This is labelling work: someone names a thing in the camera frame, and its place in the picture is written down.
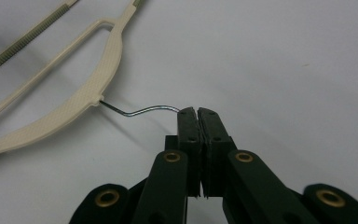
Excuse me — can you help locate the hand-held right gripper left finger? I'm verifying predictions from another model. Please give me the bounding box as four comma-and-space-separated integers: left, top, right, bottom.
164, 106, 204, 198

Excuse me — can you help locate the beige plastic clothes hanger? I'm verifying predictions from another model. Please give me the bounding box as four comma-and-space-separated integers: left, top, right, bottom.
0, 0, 181, 164

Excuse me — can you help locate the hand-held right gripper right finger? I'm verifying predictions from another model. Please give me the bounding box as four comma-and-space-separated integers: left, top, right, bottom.
197, 107, 238, 198

